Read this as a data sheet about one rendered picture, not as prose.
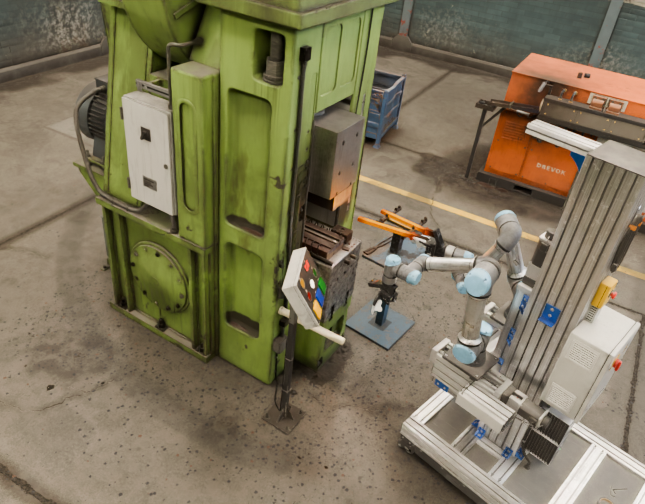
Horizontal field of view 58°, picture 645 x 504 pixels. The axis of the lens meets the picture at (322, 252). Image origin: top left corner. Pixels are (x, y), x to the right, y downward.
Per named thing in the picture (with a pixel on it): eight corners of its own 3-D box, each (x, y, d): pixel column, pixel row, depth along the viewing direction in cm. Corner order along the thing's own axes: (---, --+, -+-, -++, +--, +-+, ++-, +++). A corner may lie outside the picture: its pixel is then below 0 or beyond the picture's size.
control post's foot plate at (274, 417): (307, 413, 368) (308, 403, 363) (287, 436, 352) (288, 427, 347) (279, 397, 376) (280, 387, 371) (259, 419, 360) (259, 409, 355)
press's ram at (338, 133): (363, 175, 346) (373, 112, 323) (329, 200, 318) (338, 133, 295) (304, 154, 362) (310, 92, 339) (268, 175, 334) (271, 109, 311)
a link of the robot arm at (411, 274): (426, 267, 292) (408, 257, 297) (416, 276, 285) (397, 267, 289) (423, 279, 297) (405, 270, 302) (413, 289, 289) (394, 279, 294)
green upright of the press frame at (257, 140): (291, 363, 402) (324, 18, 269) (268, 386, 383) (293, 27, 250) (241, 336, 418) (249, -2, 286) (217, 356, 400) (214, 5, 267)
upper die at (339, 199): (349, 198, 342) (352, 184, 336) (332, 211, 327) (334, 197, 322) (291, 175, 358) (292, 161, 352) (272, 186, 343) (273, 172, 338)
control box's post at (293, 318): (288, 415, 365) (301, 281, 303) (284, 419, 363) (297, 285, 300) (283, 412, 367) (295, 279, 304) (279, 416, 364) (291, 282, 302)
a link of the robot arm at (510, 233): (531, 240, 301) (467, 299, 325) (525, 228, 310) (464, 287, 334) (515, 229, 297) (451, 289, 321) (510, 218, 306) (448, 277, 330)
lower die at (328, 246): (342, 247, 362) (344, 235, 357) (326, 261, 348) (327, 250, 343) (287, 223, 378) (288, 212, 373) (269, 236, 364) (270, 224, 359)
